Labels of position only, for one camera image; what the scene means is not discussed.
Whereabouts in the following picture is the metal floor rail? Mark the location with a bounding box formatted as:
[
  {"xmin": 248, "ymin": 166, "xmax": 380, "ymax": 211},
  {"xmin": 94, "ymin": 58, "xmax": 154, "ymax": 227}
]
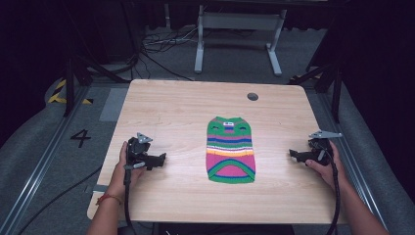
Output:
[
  {"xmin": 0, "ymin": 87, "xmax": 90, "ymax": 235},
  {"xmin": 316, "ymin": 91, "xmax": 390, "ymax": 231}
]

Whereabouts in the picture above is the grey metal desk frame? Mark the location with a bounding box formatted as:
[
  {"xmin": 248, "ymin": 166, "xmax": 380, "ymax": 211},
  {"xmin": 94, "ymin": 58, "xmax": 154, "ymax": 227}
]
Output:
[{"xmin": 193, "ymin": 4, "xmax": 289, "ymax": 78}]

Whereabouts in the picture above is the black floor cable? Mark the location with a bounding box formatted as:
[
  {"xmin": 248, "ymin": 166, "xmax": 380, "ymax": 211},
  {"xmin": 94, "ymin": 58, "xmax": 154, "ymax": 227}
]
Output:
[{"xmin": 17, "ymin": 165, "xmax": 104, "ymax": 235}]

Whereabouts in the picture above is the person's right hand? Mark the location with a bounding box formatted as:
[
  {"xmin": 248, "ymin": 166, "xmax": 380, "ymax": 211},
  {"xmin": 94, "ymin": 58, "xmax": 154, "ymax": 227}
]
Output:
[{"xmin": 304, "ymin": 140, "xmax": 348, "ymax": 192}]

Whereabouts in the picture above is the striped knit pet sweater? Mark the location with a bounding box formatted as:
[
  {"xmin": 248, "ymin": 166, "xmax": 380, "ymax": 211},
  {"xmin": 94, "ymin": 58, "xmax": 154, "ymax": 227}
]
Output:
[{"xmin": 205, "ymin": 116, "xmax": 257, "ymax": 185}]

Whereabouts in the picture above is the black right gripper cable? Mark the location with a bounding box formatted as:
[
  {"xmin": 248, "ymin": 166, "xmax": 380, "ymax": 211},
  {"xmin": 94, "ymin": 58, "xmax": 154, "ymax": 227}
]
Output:
[{"xmin": 320, "ymin": 148, "xmax": 342, "ymax": 235}]

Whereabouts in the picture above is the person's left hand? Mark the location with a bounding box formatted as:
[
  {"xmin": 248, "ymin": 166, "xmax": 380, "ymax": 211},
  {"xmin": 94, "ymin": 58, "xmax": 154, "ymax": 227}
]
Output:
[{"xmin": 108, "ymin": 140, "xmax": 147, "ymax": 198}]

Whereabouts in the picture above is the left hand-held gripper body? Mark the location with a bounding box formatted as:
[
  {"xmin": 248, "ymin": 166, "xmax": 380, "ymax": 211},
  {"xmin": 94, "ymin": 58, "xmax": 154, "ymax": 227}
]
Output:
[{"xmin": 125, "ymin": 131, "xmax": 159, "ymax": 171}]

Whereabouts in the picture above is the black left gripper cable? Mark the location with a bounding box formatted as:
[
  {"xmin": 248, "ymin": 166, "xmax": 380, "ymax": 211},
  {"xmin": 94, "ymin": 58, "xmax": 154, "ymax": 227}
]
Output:
[{"xmin": 122, "ymin": 163, "xmax": 139, "ymax": 235}]

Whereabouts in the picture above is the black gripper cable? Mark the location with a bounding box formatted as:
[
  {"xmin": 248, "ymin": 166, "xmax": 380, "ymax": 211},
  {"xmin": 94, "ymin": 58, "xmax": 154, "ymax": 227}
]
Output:
[
  {"xmin": 320, "ymin": 148, "xmax": 342, "ymax": 235},
  {"xmin": 122, "ymin": 163, "xmax": 139, "ymax": 235}
]

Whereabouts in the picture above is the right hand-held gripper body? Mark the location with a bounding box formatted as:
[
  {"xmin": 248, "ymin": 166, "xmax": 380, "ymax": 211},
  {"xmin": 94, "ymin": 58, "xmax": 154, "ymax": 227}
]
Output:
[{"xmin": 306, "ymin": 129, "xmax": 344, "ymax": 164}]

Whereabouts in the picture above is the black metal stand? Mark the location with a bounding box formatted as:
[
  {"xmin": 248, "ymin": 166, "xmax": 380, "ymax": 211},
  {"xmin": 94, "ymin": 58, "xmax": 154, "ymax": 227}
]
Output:
[
  {"xmin": 288, "ymin": 62, "xmax": 345, "ymax": 124},
  {"xmin": 63, "ymin": 53, "xmax": 132, "ymax": 118}
]

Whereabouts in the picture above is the red string bracelet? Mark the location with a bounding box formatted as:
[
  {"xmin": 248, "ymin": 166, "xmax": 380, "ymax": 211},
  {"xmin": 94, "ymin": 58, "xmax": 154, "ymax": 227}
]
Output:
[{"xmin": 95, "ymin": 193, "xmax": 123, "ymax": 207}]

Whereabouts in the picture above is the bundle of floor cables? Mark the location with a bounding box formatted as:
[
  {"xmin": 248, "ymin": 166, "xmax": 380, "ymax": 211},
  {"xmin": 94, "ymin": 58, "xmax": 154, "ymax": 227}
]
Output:
[{"xmin": 140, "ymin": 26, "xmax": 201, "ymax": 82}]

